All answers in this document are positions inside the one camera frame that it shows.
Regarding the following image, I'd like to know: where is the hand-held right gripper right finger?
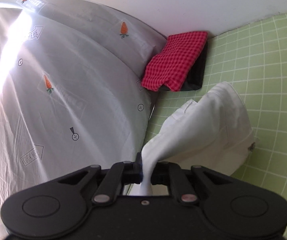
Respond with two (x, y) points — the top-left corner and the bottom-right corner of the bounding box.
(151, 162), (231, 203)

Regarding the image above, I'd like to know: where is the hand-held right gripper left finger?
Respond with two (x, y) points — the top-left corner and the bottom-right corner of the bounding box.
(56, 153), (144, 204)

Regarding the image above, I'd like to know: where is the white garment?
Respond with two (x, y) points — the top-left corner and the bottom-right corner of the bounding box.
(130, 81), (259, 197)

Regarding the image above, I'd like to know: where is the grey carrot print quilt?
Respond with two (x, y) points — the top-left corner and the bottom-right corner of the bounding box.
(0, 0), (168, 240)

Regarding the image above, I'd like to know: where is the black garment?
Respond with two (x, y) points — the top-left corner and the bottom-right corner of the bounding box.
(156, 39), (209, 92)

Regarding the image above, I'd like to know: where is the red plaid garment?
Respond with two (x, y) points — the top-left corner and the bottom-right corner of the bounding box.
(141, 31), (208, 92)

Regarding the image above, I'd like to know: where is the green grid mat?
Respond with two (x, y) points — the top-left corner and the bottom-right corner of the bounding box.
(147, 10), (287, 240)

